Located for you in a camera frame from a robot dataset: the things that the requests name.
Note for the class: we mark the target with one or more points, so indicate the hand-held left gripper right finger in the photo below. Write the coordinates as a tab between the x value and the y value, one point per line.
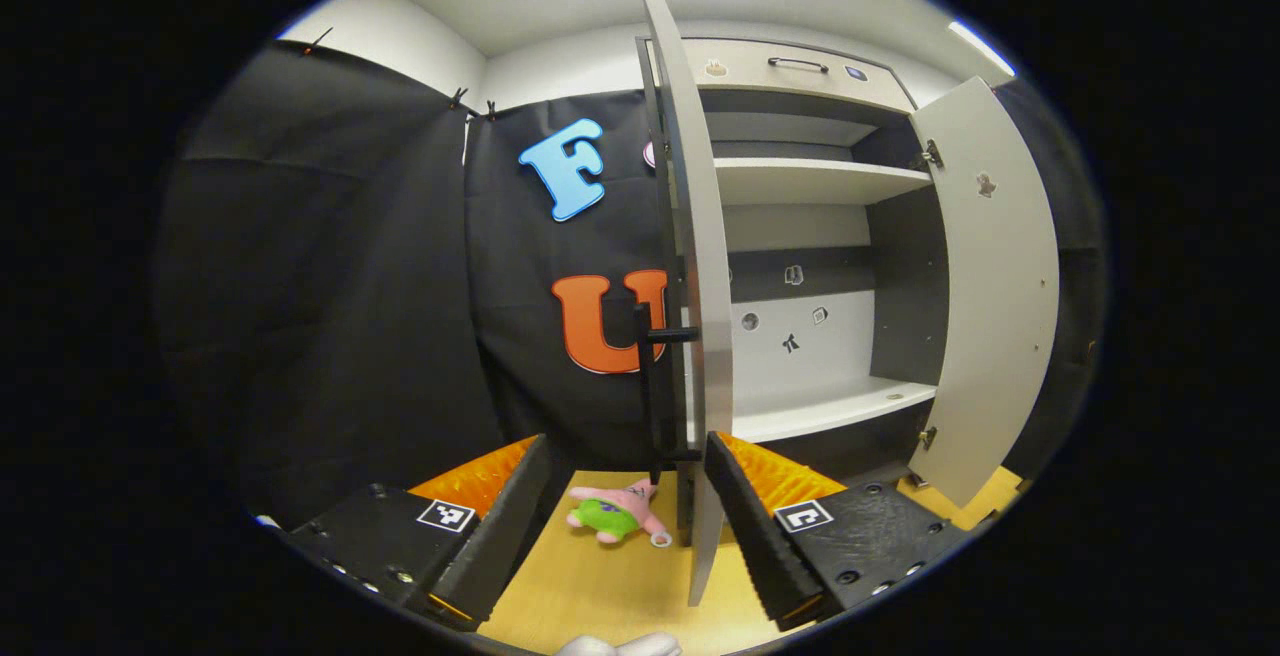
760	536

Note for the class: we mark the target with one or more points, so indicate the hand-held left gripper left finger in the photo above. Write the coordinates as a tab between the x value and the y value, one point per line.
500	536

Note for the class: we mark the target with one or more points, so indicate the grey double-door shoe cabinet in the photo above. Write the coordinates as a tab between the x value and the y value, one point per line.
800	406

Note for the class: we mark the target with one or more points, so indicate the grey shoe cabinet door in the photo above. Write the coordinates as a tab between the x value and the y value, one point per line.
705	236
1000	286

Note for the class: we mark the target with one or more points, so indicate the grey cabinet drawer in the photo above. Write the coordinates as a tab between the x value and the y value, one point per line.
780	76

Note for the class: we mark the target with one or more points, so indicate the pink starfish plush toy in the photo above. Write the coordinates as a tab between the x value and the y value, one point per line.
610	516

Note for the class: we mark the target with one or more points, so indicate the black backdrop cloth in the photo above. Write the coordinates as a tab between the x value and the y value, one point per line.
330	286

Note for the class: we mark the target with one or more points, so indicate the ceiling light panel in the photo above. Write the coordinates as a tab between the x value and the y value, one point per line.
982	48

